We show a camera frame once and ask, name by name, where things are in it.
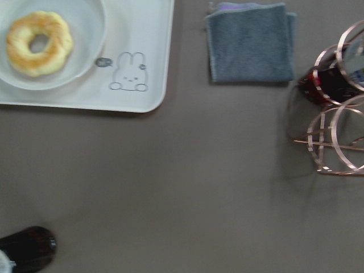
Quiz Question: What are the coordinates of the copper wire bottle rack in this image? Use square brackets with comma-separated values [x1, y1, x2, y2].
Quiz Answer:
[294, 20, 363, 177]

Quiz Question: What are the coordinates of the cream serving tray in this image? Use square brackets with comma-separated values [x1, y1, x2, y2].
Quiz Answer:
[1, 1, 174, 113]

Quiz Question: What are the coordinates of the tea bottle white cap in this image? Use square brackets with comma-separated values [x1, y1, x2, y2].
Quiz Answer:
[1, 226, 57, 272]

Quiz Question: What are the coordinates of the glazed ring donut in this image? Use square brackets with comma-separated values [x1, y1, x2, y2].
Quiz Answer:
[6, 10, 73, 77]

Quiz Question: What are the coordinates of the white round plate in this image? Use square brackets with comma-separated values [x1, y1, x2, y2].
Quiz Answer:
[1, 1, 107, 90]

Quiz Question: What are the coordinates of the grey folded cloth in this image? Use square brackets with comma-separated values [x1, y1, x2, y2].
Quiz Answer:
[205, 2, 297, 83]

